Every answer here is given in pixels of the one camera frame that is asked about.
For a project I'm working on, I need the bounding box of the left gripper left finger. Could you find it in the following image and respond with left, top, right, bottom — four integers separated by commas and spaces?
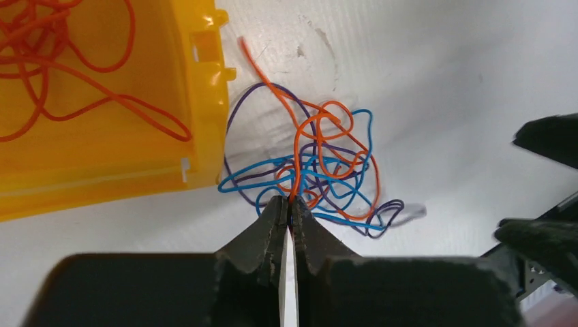
216, 196, 289, 288

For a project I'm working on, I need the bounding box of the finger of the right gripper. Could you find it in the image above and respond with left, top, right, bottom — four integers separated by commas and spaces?
494, 219, 577, 289
513, 113, 577, 169

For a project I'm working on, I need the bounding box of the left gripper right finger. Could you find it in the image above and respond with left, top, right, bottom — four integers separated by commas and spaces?
291, 196, 360, 294

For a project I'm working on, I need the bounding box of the blue orange cable bundle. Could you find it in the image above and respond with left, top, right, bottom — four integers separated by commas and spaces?
217, 37, 427, 240

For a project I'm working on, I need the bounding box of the bright orange cable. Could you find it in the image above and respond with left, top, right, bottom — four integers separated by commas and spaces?
0, 0, 193, 144

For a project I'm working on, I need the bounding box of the yellow plastic bin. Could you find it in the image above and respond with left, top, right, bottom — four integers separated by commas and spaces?
1, 1, 236, 221

